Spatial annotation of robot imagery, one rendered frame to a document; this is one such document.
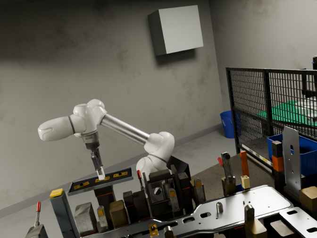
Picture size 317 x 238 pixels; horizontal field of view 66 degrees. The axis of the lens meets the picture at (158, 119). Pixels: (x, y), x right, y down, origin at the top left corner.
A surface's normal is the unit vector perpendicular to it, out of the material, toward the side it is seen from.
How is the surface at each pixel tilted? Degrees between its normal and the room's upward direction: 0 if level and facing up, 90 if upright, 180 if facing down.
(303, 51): 90
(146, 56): 90
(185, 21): 90
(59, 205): 90
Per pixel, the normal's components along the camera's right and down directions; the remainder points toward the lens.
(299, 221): -0.19, -0.95
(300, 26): -0.86, 0.29
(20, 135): 0.47, 0.13
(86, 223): 0.16, 0.22
